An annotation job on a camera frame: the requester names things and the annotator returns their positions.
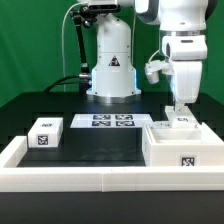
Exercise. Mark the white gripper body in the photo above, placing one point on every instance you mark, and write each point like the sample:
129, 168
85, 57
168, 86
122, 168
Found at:
185, 80

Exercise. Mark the black camera on mount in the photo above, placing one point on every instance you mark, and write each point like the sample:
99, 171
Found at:
103, 6

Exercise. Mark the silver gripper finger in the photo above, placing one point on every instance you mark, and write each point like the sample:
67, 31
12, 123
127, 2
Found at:
180, 108

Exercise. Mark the small white tagged block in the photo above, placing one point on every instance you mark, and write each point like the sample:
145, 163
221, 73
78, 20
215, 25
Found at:
46, 132

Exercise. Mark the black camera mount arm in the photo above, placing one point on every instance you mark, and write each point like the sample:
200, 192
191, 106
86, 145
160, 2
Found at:
85, 76

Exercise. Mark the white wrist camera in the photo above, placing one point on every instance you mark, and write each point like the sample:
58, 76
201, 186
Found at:
153, 68

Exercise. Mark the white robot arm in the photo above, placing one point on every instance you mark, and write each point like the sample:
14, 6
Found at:
182, 42

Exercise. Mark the white cabinet box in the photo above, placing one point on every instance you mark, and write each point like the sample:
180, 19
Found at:
198, 146

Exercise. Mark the white U-shaped fence frame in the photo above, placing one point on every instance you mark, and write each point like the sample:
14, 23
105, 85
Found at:
100, 179

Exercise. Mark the flat white tagged panel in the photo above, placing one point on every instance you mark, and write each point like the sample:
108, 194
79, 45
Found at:
111, 120

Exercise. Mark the white door panel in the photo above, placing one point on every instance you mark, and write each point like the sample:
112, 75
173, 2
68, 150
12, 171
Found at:
161, 125
186, 120

